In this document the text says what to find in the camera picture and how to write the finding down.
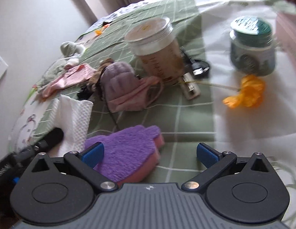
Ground purple pink plush mitt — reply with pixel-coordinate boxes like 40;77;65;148
84;125;165;185

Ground pink fabric pouch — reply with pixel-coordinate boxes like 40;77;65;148
106;77;163;113

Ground orange artificial flower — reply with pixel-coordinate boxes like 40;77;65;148
178;74;266;109

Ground purple knit plush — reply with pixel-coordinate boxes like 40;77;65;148
101;61;140;101

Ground black cable bundle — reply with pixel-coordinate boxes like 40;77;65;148
180;47;211;78

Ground white paper towel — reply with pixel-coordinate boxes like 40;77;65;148
48;95;93;157

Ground pink cloth piece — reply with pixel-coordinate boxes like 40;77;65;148
41;64;96;98

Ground green checked bedspread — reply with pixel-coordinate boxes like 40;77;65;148
9;0;296;229

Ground grey stuffed toy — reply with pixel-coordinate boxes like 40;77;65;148
60;41;86;57

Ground green lid glass jar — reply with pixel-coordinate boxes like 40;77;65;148
229;15;276;76

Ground small orange flower far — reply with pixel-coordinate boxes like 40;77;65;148
94;24;110;36

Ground tan powder jar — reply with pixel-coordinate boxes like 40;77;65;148
124;17;185;84

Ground pink cardboard box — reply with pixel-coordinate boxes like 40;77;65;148
275;12;296;65

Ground white wall socket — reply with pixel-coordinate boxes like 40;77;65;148
0;56;9;79

